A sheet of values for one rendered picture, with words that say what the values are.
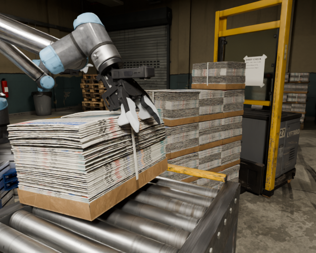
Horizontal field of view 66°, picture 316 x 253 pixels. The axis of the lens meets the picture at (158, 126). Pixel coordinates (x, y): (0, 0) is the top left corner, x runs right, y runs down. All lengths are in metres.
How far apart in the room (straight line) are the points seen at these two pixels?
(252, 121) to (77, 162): 2.32
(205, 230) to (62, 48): 0.59
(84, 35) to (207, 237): 0.59
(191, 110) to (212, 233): 1.25
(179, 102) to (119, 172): 1.09
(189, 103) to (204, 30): 6.92
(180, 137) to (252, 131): 1.18
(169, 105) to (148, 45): 7.78
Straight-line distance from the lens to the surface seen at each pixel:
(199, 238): 0.61
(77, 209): 0.63
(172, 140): 1.69
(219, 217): 0.69
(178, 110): 1.68
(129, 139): 0.68
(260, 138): 2.72
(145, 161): 0.76
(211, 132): 1.99
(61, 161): 0.63
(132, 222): 0.67
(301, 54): 8.04
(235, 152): 2.31
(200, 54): 8.52
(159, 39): 9.15
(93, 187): 0.60
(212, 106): 1.95
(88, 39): 0.71
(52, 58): 0.73
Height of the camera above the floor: 1.15
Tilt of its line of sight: 11 degrees down
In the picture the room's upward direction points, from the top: straight up
